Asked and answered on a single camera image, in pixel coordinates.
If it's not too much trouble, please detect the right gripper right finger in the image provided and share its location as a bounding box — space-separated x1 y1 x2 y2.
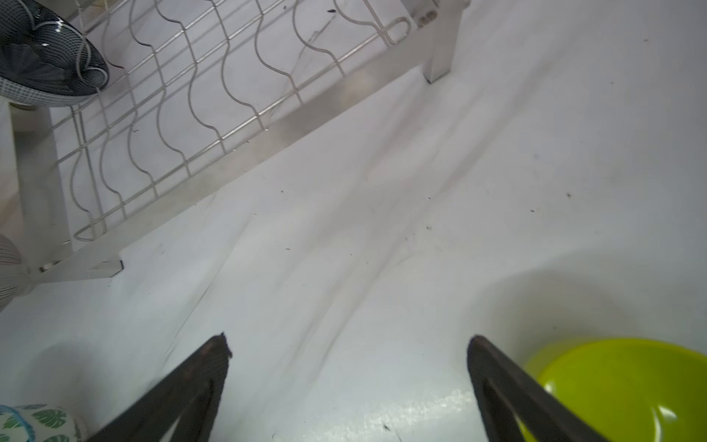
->
467 335 605 441

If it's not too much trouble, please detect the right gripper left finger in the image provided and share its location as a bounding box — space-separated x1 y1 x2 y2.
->
90 333 232 441

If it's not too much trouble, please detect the lime green plastic bowl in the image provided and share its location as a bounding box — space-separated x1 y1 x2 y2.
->
523 338 706 441

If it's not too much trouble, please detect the black white patterned bowl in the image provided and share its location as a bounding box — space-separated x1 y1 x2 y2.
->
1 0 110 107

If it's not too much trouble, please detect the silver two-tier dish rack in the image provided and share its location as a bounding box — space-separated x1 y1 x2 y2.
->
1 1 467 285

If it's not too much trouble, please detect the green leaf pattern bowl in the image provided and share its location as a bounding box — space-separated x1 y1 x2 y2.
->
0 403 89 442

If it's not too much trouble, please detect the purple striped glass bowl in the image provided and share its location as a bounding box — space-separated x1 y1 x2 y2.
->
1 235 34 311

